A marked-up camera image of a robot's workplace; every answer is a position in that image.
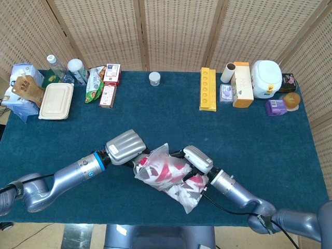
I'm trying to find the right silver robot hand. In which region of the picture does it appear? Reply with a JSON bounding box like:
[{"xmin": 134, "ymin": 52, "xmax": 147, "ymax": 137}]
[{"xmin": 170, "ymin": 145, "xmax": 214, "ymax": 182}]

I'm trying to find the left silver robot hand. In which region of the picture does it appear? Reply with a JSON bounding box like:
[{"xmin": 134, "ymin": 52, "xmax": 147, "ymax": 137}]
[{"xmin": 104, "ymin": 129, "xmax": 150, "ymax": 167}]

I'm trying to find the translucent plastic zip bag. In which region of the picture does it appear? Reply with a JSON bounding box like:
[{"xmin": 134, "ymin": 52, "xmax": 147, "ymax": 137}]
[{"xmin": 133, "ymin": 143, "xmax": 210, "ymax": 215}]

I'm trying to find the red white patterned garment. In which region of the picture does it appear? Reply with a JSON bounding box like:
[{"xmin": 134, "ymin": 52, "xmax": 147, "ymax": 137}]
[{"xmin": 137, "ymin": 153, "xmax": 208, "ymax": 205}]

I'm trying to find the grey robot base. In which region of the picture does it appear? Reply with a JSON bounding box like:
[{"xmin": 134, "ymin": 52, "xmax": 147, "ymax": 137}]
[{"xmin": 105, "ymin": 224, "xmax": 216, "ymax": 249}]

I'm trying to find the green snack bag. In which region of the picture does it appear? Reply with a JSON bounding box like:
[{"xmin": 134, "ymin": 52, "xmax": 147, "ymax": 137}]
[{"xmin": 85, "ymin": 66, "xmax": 107, "ymax": 104}]

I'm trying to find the blue white plastic bag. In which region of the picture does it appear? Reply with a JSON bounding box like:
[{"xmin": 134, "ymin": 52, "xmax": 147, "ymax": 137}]
[{"xmin": 2, "ymin": 63, "xmax": 45, "ymax": 124}]

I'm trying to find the blue carpet table cover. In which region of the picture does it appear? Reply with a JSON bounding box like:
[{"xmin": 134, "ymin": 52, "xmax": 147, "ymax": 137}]
[{"xmin": 0, "ymin": 70, "xmax": 330, "ymax": 226}]

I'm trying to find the brown red flat box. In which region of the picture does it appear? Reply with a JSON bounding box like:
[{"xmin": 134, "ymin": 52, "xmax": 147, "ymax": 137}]
[{"xmin": 99, "ymin": 85, "xmax": 117, "ymax": 109}]

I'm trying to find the yellow block with holes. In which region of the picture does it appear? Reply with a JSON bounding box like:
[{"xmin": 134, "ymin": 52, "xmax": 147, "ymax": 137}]
[{"xmin": 199, "ymin": 67, "xmax": 217, "ymax": 112}]

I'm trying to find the clear purple small box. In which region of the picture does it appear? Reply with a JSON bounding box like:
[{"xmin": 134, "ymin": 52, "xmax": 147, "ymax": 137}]
[{"xmin": 219, "ymin": 84, "xmax": 233, "ymax": 104}]

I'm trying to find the small white jar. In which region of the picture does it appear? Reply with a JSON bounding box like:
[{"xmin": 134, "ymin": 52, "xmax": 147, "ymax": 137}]
[{"xmin": 148, "ymin": 72, "xmax": 161, "ymax": 87}]

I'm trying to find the red white carton box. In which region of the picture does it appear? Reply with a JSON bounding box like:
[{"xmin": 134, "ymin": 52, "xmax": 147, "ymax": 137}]
[{"xmin": 103, "ymin": 63, "xmax": 122, "ymax": 87}]

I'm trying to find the beige lidded lunch box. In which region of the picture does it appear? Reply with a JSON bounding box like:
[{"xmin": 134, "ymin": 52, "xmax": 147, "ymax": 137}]
[{"xmin": 38, "ymin": 82, "xmax": 75, "ymax": 120}]

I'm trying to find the orange beige tissue box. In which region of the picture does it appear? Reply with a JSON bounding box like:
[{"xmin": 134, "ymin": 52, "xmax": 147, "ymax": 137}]
[{"xmin": 230, "ymin": 61, "xmax": 254, "ymax": 108}]

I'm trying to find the white paper roll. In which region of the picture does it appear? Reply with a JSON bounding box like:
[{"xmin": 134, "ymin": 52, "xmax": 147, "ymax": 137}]
[{"xmin": 220, "ymin": 62, "xmax": 236, "ymax": 84}]

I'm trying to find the white green cylindrical can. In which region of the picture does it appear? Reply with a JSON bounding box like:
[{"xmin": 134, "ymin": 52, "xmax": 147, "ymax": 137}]
[{"xmin": 67, "ymin": 59, "xmax": 90, "ymax": 86}]

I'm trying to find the purple packet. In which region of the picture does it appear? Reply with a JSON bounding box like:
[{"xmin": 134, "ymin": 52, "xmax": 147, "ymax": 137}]
[{"xmin": 265, "ymin": 99, "xmax": 288, "ymax": 117}]

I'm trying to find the dark green packet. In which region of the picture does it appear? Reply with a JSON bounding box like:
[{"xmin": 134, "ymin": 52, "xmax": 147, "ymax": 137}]
[{"xmin": 41, "ymin": 74, "xmax": 62, "ymax": 89}]

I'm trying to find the clear plastic water bottle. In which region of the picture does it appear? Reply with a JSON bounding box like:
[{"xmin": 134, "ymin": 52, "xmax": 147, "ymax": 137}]
[{"xmin": 46, "ymin": 54, "xmax": 75, "ymax": 84}]

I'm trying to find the white rice cooker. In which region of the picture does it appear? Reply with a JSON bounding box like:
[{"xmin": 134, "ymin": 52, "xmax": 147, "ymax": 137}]
[{"xmin": 251, "ymin": 60, "xmax": 283, "ymax": 99}]

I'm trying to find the brown paper pouch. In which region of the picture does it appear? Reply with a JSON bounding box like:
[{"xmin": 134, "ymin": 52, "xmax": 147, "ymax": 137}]
[{"xmin": 12, "ymin": 75, "xmax": 46, "ymax": 108}]

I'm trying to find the dark box pink print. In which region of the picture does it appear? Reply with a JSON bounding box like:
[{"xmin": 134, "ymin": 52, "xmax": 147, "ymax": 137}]
[{"xmin": 279, "ymin": 73, "xmax": 298, "ymax": 93}]

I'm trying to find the woven folding screen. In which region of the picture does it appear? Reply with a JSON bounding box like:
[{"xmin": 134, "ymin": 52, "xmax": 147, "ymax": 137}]
[{"xmin": 0, "ymin": 0, "xmax": 332, "ymax": 249}]

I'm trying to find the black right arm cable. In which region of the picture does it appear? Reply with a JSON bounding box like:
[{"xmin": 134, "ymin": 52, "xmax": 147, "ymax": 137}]
[{"xmin": 202, "ymin": 193, "xmax": 299, "ymax": 249}]

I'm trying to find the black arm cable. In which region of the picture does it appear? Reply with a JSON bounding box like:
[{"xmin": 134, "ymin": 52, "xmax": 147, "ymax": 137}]
[
  {"xmin": 0, "ymin": 173, "xmax": 57, "ymax": 195},
  {"xmin": 202, "ymin": 193, "xmax": 299, "ymax": 249}
]

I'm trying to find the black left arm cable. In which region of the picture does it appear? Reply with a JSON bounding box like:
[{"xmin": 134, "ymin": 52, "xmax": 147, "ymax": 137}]
[{"xmin": 0, "ymin": 173, "xmax": 57, "ymax": 195}]

